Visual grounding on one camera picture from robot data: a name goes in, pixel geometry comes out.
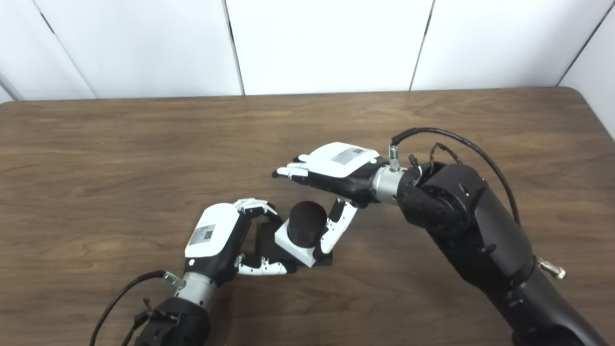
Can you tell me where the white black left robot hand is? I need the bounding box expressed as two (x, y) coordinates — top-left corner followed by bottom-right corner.
(184, 198), (297, 285)

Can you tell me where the black peg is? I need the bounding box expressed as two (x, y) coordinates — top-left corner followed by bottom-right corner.
(240, 200), (334, 269)

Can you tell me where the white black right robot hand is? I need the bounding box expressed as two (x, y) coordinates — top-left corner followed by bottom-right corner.
(271, 142), (391, 256)

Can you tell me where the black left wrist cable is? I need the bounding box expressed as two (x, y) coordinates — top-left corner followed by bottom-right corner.
(89, 270), (182, 346)

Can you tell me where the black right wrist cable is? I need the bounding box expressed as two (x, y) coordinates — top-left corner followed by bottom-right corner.
(390, 127), (523, 227)

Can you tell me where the white square piece with hole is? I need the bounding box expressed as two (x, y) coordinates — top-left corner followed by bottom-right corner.
(274, 215), (333, 268)

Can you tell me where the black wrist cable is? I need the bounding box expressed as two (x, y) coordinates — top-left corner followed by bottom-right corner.
(390, 127), (523, 227)
(89, 270), (182, 346)

